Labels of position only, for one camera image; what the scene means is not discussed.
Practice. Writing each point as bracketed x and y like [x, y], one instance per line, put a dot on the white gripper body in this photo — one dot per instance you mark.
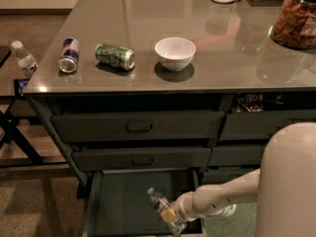
[183, 205]

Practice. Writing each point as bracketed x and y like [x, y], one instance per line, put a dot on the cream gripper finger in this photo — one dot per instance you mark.
[168, 214]

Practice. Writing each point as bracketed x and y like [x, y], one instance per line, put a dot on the clear plastic water bottle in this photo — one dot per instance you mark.
[159, 201]

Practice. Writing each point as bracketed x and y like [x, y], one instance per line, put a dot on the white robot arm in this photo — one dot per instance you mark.
[283, 188]

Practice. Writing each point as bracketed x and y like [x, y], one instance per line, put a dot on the middle left drawer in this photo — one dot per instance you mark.
[141, 158]

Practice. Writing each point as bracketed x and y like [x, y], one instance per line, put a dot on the open bottom left drawer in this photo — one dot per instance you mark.
[119, 205]

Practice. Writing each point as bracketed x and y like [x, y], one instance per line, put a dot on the top left drawer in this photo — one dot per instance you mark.
[138, 125]

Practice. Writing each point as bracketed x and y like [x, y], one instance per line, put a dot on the middle right drawer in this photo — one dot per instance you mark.
[236, 155]

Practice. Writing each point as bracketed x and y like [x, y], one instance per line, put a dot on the top right drawer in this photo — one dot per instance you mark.
[261, 125]

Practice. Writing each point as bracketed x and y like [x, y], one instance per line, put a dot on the snack bag in drawer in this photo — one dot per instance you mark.
[249, 102]

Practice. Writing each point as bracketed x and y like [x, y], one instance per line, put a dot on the small bottle on side table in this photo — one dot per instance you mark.
[26, 61]

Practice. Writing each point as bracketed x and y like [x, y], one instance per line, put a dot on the white bowl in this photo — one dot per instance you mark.
[175, 53]

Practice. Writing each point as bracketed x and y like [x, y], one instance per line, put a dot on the green soda can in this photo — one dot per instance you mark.
[115, 56]

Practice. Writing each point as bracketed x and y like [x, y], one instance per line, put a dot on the dark side table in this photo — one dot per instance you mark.
[18, 108]

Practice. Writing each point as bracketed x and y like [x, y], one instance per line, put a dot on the blue silver energy drink can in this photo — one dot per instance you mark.
[69, 55]

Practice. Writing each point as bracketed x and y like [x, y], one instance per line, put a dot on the clear jar of snacks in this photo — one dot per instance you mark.
[295, 26]

